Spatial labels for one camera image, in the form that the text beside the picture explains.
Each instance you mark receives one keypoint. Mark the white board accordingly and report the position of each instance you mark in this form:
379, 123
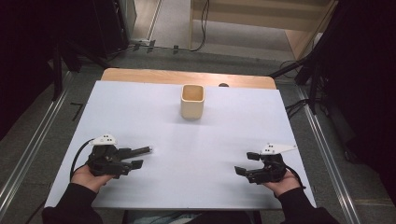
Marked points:
174, 143

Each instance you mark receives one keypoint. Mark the power strip with plugs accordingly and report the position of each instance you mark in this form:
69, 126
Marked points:
144, 43

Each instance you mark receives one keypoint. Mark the person's left hand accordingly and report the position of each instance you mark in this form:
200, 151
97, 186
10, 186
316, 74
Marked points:
88, 182

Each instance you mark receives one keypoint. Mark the dark cabinet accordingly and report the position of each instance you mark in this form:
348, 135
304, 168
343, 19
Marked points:
115, 21

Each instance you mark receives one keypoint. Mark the black metal stand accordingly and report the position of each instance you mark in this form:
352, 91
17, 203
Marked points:
313, 65

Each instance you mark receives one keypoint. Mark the black tripod stand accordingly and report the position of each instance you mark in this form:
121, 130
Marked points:
57, 71

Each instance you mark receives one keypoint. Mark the wooden table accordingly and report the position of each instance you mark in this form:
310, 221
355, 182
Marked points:
149, 76

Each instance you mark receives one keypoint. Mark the beige square cup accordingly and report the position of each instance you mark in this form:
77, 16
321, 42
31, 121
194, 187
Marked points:
192, 107

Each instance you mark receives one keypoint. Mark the metal floor rail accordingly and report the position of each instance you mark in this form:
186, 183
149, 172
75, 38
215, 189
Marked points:
330, 161
31, 149

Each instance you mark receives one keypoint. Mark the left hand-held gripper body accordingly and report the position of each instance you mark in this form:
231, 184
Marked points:
104, 160

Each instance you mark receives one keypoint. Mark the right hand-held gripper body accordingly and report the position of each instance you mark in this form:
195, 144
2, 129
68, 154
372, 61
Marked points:
271, 168

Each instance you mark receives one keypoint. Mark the person's right hand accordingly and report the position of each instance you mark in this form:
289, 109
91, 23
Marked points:
283, 185

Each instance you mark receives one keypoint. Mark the light wooden furniture frame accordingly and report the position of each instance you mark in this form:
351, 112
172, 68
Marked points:
249, 23

